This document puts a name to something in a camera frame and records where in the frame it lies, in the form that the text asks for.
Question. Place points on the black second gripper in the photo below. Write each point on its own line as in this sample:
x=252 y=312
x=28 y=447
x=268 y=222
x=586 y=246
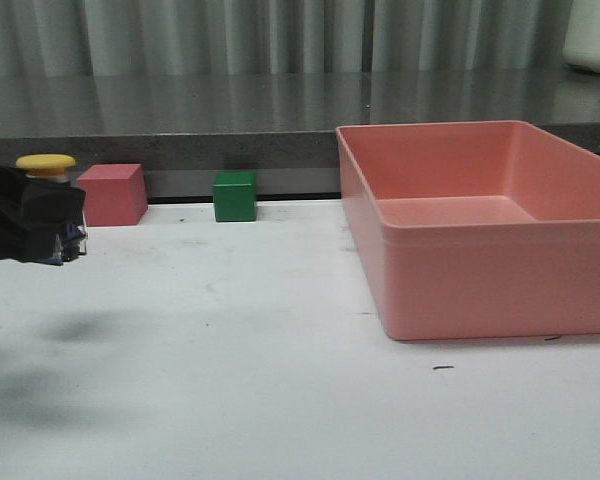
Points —
x=23 y=240

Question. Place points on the yellow mushroom push button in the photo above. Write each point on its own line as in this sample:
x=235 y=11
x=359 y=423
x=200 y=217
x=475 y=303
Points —
x=53 y=200

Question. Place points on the pink cube block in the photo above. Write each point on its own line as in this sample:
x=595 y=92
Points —
x=115 y=194

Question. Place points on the grey curtain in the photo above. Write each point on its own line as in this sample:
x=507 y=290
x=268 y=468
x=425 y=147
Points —
x=115 y=38

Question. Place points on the green cube block centre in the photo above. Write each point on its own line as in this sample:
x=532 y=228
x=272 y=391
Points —
x=235 y=196

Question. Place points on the dark grey counter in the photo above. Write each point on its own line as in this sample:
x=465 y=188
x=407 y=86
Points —
x=184 y=129

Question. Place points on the pink plastic bin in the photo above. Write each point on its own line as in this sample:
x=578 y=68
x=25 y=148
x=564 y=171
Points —
x=474 y=229

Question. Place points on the white appliance in background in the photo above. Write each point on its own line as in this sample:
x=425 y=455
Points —
x=581 y=48

